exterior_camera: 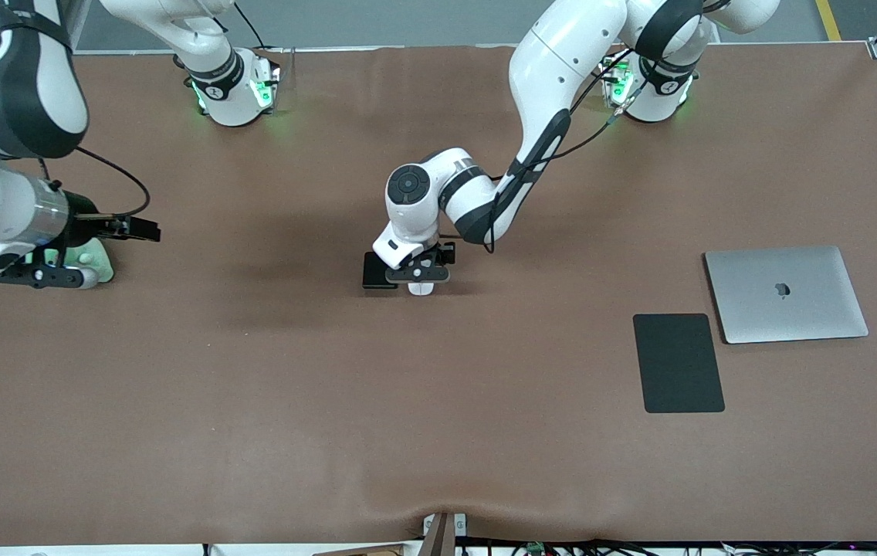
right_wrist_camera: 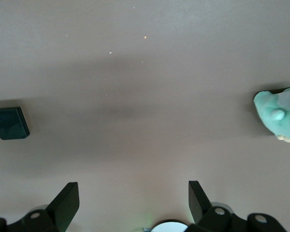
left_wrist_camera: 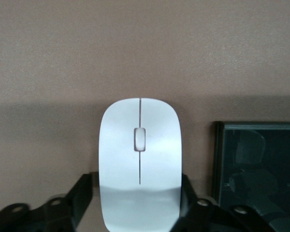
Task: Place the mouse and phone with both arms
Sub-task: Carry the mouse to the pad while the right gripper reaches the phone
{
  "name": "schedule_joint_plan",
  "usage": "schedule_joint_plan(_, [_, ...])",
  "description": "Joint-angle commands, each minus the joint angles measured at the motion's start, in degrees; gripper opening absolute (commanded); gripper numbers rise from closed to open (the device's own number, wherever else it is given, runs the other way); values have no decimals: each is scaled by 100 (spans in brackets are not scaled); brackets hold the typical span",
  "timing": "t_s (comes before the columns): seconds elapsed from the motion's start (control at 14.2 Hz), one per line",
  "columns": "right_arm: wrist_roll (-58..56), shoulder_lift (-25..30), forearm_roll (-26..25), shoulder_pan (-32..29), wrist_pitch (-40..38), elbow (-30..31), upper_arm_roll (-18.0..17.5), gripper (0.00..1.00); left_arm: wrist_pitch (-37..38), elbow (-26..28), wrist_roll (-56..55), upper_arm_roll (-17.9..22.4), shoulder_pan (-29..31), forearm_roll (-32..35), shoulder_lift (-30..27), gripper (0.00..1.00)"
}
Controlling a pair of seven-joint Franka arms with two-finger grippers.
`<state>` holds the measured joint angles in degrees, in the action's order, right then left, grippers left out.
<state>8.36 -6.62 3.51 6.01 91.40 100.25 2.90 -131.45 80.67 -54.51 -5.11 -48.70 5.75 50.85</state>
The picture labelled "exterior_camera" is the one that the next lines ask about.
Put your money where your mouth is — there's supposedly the black right base cable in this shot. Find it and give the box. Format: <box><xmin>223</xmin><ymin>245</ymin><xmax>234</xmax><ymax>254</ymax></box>
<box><xmin>234</xmin><ymin>0</ymin><xmax>266</xmax><ymax>51</ymax></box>

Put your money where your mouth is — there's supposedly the black phone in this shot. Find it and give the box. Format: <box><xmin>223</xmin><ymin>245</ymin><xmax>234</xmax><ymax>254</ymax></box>
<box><xmin>363</xmin><ymin>252</ymin><xmax>399</xmax><ymax>290</ymax></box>

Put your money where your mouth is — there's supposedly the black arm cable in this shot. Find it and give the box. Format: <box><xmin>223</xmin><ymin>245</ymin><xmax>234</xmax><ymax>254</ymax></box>
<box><xmin>483</xmin><ymin>46</ymin><xmax>640</xmax><ymax>256</ymax></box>
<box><xmin>37</xmin><ymin>145</ymin><xmax>152</xmax><ymax>221</ymax></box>

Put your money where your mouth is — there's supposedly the silver laptop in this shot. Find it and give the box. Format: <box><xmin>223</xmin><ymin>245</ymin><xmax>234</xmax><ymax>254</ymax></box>
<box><xmin>703</xmin><ymin>246</ymin><xmax>869</xmax><ymax>345</ymax></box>

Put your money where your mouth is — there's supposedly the brown table cover mat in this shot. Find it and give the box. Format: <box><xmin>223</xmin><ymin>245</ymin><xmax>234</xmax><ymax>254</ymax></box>
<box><xmin>0</xmin><ymin>42</ymin><xmax>877</xmax><ymax>545</ymax></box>

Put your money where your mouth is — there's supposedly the black mouse pad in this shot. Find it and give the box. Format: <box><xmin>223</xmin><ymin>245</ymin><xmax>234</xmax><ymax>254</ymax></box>
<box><xmin>633</xmin><ymin>313</ymin><xmax>726</xmax><ymax>414</ymax></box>

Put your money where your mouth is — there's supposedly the metal stand bracket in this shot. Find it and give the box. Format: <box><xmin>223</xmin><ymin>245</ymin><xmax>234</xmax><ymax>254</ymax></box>
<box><xmin>422</xmin><ymin>512</ymin><xmax>468</xmax><ymax>556</ymax></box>

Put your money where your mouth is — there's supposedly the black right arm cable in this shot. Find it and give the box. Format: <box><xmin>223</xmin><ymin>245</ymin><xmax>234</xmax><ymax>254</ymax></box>
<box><xmin>37</xmin><ymin>145</ymin><xmax>152</xmax><ymax>221</ymax></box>

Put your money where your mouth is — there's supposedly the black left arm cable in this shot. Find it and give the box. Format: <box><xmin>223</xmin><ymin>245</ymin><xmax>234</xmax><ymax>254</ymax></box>
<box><xmin>483</xmin><ymin>46</ymin><xmax>640</xmax><ymax>256</ymax></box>

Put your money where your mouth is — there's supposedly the green dinosaur plush toy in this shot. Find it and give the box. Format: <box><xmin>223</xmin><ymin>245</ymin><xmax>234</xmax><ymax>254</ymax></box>
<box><xmin>41</xmin><ymin>236</ymin><xmax>114</xmax><ymax>288</ymax></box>

